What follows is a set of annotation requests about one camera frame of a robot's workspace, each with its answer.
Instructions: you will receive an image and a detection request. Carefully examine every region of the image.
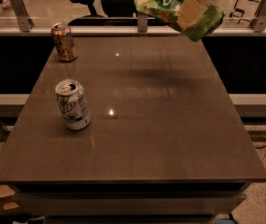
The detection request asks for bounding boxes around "middle metal railing bracket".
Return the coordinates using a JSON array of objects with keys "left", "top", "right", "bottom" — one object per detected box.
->
[{"left": 137, "top": 12, "right": 147, "bottom": 33}]

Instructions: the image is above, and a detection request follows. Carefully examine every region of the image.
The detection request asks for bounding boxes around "copper brown soda can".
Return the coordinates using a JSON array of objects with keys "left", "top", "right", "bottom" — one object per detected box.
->
[{"left": 51, "top": 22, "right": 77, "bottom": 62}]

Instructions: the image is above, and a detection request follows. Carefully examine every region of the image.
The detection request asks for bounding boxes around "yellow black cart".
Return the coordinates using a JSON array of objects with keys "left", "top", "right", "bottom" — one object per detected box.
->
[{"left": 229, "top": 0, "right": 262, "bottom": 24}]

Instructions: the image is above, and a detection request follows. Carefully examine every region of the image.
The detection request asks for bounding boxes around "green rice chip bag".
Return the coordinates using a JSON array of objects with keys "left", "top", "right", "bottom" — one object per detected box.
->
[{"left": 134, "top": 0, "right": 225, "bottom": 42}]

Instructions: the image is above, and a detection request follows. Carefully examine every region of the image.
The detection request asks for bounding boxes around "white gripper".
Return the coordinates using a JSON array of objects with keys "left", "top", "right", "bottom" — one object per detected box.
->
[{"left": 176, "top": 0, "right": 207, "bottom": 31}]

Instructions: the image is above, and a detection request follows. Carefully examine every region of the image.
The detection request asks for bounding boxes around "brown table with drawers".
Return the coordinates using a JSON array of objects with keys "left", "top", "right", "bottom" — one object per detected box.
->
[{"left": 0, "top": 36, "right": 266, "bottom": 224}]

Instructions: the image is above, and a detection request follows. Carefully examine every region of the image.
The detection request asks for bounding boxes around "black office chair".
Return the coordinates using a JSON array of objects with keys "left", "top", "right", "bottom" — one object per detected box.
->
[{"left": 68, "top": 0, "right": 175, "bottom": 27}]

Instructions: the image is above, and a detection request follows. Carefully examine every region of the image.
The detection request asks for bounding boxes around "left metal railing bracket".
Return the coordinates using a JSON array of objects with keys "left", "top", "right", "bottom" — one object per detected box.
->
[{"left": 10, "top": 0, "right": 35, "bottom": 32}]

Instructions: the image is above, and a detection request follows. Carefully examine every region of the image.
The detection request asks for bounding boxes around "white green 7up can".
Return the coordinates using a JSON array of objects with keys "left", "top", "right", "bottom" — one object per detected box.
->
[{"left": 55, "top": 79, "right": 91, "bottom": 131}]

